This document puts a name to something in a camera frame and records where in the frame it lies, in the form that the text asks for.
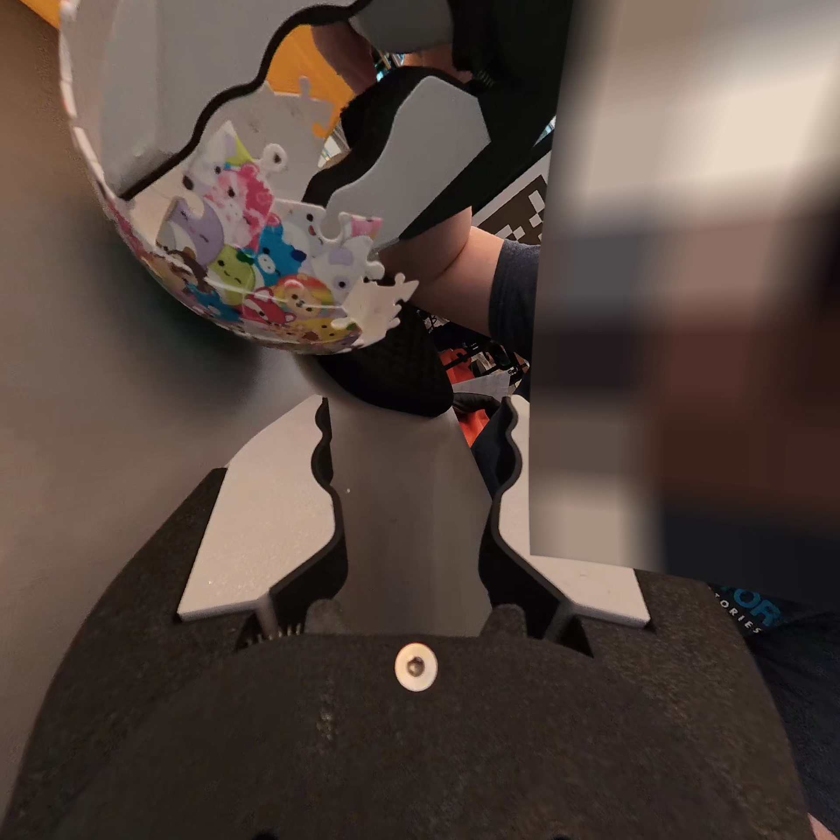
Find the black mesh armrest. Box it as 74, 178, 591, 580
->
320, 305, 455, 419

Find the orange fabric bag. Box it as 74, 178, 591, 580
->
445, 346, 506, 448

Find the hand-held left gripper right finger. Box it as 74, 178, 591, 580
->
478, 395, 652, 643

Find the yellow plastic bin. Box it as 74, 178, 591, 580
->
20, 0, 352, 142

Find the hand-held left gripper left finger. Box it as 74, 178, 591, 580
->
176, 395, 349, 634

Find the person's right forearm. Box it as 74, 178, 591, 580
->
377, 222, 540, 358

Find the person's dark clothing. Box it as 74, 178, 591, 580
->
712, 577, 840, 837

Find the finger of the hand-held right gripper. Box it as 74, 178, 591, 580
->
302, 66, 493, 250
69, 0, 376, 201

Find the partly built puzzle ball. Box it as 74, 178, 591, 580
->
59, 0, 421, 357

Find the person's right hand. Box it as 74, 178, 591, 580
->
311, 23, 380, 94

